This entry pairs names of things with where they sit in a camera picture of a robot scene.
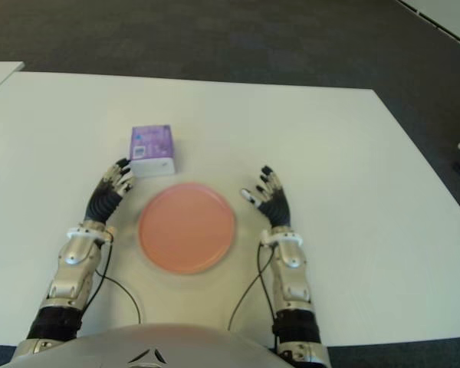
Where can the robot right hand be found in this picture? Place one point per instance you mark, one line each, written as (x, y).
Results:
(278, 205)

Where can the silver black robot left arm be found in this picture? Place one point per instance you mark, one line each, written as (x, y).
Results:
(73, 260)

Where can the silver black robot right arm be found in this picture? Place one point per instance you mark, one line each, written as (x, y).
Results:
(291, 268)

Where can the adjacent white table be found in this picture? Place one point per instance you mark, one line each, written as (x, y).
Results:
(0, 74)

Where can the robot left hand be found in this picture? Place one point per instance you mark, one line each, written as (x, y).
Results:
(105, 195)

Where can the purple white tissue pack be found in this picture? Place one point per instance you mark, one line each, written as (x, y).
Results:
(151, 145)

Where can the silver robot torso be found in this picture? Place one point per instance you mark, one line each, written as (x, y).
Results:
(145, 345)

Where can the round pink plate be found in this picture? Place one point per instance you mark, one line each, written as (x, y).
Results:
(188, 228)

